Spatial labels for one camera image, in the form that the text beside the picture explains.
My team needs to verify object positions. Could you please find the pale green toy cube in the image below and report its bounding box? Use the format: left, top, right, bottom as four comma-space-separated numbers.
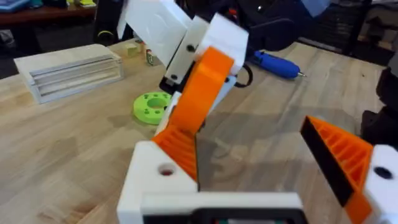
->
124, 42, 139, 58

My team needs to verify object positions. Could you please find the finger of the white orange right gripper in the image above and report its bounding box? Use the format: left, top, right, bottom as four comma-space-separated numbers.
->
169, 12, 249, 135
154, 15, 210, 136

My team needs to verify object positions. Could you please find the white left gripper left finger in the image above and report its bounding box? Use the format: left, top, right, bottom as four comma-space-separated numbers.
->
116, 139, 200, 224

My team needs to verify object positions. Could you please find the black wire crate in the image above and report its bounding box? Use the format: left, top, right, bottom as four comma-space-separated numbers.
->
297, 2, 369, 57

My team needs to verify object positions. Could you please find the blue flat box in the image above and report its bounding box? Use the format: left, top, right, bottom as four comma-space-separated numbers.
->
0, 0, 31, 13

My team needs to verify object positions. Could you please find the pale grey ridged box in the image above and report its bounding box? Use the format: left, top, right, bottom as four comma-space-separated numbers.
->
13, 43, 124, 105

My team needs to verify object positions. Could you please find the white orange left gripper right finger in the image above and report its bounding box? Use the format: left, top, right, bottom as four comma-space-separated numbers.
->
299, 114, 398, 224

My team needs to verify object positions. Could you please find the green disc with holes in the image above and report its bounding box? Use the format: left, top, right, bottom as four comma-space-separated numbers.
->
133, 91, 173, 126

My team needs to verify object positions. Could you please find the black cord loop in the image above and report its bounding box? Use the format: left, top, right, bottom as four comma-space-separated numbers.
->
233, 63, 254, 88

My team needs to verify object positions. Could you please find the blue electric screwdriver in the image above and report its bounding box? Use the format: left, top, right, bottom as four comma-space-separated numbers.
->
248, 50, 307, 80

